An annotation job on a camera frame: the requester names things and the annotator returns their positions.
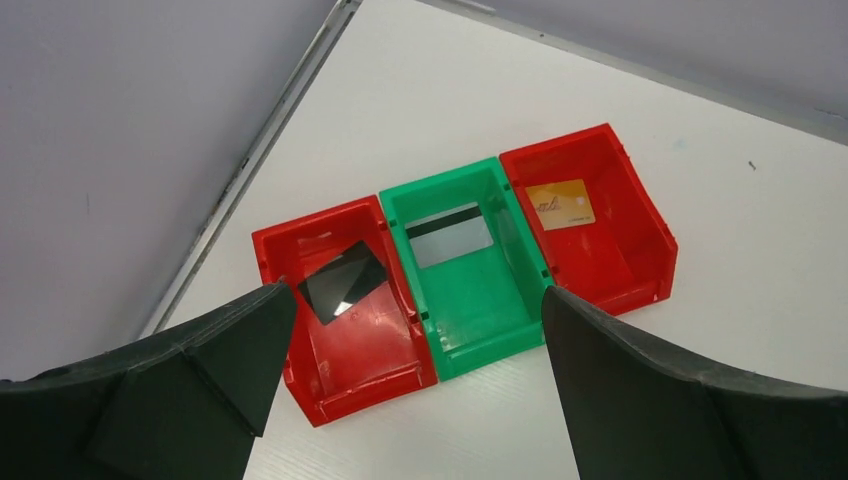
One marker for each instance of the aluminium table edge rail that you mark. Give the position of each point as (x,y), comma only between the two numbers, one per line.
(287,102)

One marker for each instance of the red plastic bin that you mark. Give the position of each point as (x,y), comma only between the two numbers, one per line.
(623,261)
(377,350)

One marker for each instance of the right red plastic bin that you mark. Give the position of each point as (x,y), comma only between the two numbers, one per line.
(623,261)

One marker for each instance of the gold credit card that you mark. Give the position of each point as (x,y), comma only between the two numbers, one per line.
(561,205)

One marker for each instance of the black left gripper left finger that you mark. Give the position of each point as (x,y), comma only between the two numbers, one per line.
(185,403)

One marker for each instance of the silver card with magnetic stripe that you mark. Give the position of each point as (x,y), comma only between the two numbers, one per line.
(449,234)

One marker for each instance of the left red plastic bin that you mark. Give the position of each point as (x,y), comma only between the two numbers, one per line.
(377,350)

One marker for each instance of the green plastic bin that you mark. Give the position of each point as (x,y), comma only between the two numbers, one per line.
(485,306)

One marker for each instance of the black card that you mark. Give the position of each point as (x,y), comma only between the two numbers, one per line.
(343,282)

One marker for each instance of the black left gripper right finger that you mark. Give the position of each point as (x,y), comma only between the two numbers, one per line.
(637,406)

